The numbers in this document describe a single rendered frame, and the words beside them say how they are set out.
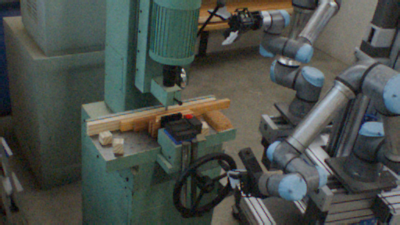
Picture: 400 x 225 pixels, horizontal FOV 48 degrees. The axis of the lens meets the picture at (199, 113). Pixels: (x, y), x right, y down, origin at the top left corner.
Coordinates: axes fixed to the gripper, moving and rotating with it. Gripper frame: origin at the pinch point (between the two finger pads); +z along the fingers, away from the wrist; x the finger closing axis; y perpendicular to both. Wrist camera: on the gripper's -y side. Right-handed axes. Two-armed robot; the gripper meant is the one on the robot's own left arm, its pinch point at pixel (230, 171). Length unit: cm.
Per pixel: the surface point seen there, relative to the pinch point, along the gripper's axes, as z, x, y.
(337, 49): 226, 324, -50
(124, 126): 32.9, -25.2, -20.9
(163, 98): 25.9, -9.7, -29.8
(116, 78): 52, -18, -41
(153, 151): 21.4, -19.7, -10.0
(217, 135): 21.5, 10.6, -11.0
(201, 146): 10.9, -4.4, -9.7
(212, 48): 276, 186, -68
